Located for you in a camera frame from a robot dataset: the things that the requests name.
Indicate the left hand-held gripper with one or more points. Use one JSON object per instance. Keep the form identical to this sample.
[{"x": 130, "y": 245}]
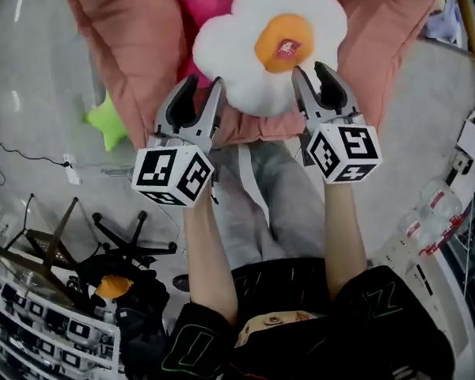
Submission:
[{"x": 170, "y": 172}]

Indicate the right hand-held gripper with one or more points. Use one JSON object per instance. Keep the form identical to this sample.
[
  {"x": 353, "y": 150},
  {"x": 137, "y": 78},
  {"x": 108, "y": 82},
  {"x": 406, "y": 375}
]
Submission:
[{"x": 344, "y": 153}]

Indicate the white flower pillow orange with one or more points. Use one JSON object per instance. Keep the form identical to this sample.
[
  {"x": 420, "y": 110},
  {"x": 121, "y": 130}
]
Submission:
[{"x": 237, "y": 42}]

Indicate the green star pillow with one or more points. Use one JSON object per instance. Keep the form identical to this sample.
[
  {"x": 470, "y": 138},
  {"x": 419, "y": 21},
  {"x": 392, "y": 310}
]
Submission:
[{"x": 107, "y": 123}]

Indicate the magenta plush pillow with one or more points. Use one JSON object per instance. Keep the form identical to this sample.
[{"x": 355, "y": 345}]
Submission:
[{"x": 200, "y": 4}]

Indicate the person's right forearm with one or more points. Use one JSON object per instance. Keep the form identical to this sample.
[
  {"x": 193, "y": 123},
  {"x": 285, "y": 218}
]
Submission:
[{"x": 346, "y": 236}]

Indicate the person's left forearm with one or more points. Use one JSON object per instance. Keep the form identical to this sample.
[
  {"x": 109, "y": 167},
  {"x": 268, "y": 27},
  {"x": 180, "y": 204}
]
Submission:
[{"x": 211, "y": 259}]

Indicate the person's grey trousers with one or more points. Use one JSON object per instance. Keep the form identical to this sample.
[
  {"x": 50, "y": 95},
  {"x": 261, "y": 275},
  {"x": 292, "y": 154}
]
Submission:
[{"x": 285, "y": 196}]

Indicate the white power adapter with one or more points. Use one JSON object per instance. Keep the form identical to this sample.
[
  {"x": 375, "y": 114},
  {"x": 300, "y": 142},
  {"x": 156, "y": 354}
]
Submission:
[{"x": 72, "y": 170}]

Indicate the pale purple cloth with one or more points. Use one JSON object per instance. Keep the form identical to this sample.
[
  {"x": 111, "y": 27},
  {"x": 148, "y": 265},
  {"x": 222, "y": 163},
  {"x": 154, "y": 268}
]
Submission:
[{"x": 445, "y": 22}]

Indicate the black office chair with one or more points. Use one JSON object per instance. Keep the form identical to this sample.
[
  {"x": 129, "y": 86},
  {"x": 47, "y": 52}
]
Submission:
[{"x": 130, "y": 244}]

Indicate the clear plastic bottle red label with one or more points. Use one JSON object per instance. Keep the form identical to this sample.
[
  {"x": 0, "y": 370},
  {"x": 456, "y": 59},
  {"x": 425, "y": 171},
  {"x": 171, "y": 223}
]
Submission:
[
  {"x": 423, "y": 232},
  {"x": 441, "y": 198}
]

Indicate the wooden board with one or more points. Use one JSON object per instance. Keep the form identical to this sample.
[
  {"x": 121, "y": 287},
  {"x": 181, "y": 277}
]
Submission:
[{"x": 469, "y": 18}]

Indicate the orange plush toy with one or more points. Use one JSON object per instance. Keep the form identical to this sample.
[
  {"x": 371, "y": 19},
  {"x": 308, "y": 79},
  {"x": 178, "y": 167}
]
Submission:
[{"x": 112, "y": 285}]

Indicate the wooden folding stool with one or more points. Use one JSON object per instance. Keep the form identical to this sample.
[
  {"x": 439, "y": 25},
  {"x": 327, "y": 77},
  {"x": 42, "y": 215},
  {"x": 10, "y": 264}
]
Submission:
[{"x": 43, "y": 244}]

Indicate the person's black printed shirt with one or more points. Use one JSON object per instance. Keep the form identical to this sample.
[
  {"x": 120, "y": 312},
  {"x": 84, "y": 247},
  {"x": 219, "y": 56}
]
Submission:
[{"x": 340, "y": 331}]

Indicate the rack of black white devices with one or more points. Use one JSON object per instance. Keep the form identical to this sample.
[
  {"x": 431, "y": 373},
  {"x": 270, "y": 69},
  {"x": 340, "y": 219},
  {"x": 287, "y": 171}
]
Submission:
[{"x": 43, "y": 331}]

